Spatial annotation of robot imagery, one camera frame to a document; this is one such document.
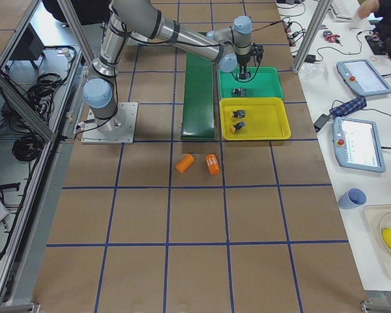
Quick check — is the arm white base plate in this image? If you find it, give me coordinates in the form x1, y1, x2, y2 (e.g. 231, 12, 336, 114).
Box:
81, 102, 138, 144

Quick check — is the teach pendant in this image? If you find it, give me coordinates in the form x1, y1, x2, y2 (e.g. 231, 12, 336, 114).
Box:
332, 117, 386, 173
336, 59, 391, 97

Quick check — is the yellow push button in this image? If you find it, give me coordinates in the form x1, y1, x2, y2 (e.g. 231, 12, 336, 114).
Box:
230, 110, 246, 119
230, 121, 246, 134

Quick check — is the aluminium frame post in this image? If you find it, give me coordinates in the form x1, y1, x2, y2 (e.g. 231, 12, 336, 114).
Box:
292, 0, 332, 74

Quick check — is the orange cylinder with 4680 print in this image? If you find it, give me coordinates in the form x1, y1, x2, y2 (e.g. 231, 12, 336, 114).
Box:
205, 153, 220, 175

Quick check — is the yellow plastic tray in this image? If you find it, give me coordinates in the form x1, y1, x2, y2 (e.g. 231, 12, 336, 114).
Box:
220, 97, 291, 141

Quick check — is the green plastic tray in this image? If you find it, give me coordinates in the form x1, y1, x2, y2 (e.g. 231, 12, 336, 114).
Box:
219, 67, 283, 99

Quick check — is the green conveyor belt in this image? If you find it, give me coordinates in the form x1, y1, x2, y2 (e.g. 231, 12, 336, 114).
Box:
181, 53, 215, 141

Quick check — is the teach pendant far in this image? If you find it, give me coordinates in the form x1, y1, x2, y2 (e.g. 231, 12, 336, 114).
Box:
336, 59, 391, 97

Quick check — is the clear plastic bin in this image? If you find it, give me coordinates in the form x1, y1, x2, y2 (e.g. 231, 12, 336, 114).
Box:
362, 204, 391, 279

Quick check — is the black power adapter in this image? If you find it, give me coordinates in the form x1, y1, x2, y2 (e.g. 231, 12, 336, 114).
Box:
313, 113, 330, 133

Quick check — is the plain orange cylinder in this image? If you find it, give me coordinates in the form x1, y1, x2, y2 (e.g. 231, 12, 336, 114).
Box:
175, 154, 195, 173

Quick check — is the blue plastic cup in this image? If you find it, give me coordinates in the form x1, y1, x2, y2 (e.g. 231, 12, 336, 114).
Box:
338, 188, 367, 210

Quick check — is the green push button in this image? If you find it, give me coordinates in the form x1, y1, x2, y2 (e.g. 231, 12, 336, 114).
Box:
231, 87, 246, 97
237, 72, 251, 80

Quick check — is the person's hand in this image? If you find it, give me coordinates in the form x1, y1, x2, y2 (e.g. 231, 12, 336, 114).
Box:
357, 0, 380, 20

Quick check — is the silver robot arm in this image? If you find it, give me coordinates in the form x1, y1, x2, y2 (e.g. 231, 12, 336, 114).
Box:
83, 1, 253, 134

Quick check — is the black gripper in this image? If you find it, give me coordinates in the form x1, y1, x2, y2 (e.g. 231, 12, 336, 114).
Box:
237, 55, 251, 73

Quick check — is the teach pendant near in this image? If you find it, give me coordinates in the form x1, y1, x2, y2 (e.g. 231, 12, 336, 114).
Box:
332, 117, 386, 173

